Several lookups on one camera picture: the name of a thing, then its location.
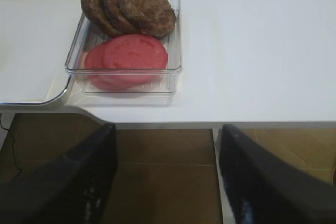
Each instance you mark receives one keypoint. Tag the brown burger patty left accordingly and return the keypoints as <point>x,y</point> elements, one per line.
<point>94,11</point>

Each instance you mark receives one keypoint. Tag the red tomato slice top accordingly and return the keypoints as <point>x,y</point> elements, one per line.
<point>131,58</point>

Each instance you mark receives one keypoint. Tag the brown burger patty right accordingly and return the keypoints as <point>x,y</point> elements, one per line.
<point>153,17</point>

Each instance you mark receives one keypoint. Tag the brown burger patty middle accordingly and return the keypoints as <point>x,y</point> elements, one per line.
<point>116,17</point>

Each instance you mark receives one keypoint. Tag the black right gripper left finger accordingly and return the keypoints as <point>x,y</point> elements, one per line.
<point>73,188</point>

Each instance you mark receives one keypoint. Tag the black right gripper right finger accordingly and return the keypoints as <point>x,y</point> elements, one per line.
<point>262,188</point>

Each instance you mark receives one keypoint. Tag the white metal tray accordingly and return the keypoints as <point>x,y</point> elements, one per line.
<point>36,36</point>

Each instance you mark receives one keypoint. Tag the clear plastic meat container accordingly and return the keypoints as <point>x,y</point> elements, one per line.
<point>88,42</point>

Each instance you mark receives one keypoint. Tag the brown burger patty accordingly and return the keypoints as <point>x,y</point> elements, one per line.
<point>94,11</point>
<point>153,17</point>
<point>116,17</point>

